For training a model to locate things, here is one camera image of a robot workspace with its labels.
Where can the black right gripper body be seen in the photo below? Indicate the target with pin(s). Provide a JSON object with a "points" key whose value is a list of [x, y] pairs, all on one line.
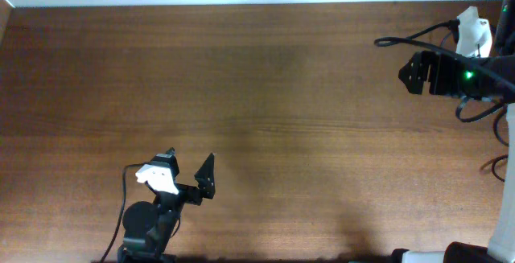
{"points": [[436, 74]]}

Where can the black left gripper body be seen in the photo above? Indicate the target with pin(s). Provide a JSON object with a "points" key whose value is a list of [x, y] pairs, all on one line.
{"points": [[171, 205]]}

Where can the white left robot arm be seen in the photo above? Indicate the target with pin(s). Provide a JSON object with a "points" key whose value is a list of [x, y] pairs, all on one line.
{"points": [[149, 226]]}

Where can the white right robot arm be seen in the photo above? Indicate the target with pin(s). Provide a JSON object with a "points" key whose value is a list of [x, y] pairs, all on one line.
{"points": [[480, 73]]}

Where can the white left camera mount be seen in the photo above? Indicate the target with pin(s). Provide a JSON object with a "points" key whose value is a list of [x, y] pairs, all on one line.
{"points": [[159, 178]]}

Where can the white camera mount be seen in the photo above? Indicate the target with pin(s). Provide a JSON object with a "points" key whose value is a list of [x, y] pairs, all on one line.
{"points": [[159, 178], [475, 36]]}

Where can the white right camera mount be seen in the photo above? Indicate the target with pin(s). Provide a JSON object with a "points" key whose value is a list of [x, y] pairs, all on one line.
{"points": [[475, 36]]}

